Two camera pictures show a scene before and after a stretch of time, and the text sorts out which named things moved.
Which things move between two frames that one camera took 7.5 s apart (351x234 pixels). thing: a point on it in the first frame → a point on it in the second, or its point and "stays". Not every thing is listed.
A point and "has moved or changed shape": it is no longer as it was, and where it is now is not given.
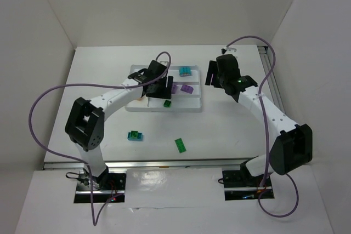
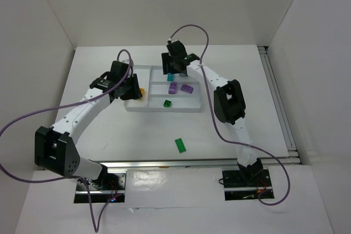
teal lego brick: x=139 y=138 has moved or changed shape
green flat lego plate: x=180 y=145 stays
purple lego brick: x=186 y=88 stays
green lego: x=167 y=103 stays
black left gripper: x=160 y=90 → x=134 y=87
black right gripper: x=213 y=72 → x=166 y=64
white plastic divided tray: x=186 y=93 stays
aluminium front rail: x=148 y=165 stays
